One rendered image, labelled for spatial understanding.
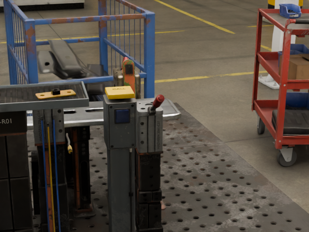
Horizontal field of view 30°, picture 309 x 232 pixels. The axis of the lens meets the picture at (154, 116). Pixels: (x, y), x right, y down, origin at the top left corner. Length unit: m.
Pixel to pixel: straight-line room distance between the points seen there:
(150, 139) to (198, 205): 0.36
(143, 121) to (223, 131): 2.85
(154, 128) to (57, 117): 0.25
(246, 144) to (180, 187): 2.25
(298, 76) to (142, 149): 2.17
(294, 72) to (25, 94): 2.48
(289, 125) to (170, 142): 1.62
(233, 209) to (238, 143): 2.35
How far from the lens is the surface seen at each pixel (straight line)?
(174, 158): 2.10
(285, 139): 3.66
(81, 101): 1.24
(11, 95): 1.31
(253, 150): 4.01
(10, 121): 1.28
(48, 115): 1.45
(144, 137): 1.50
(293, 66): 3.60
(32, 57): 3.48
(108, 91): 1.31
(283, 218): 1.75
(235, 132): 4.31
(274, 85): 5.44
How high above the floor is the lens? 1.55
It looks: 20 degrees down
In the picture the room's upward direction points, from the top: straight up
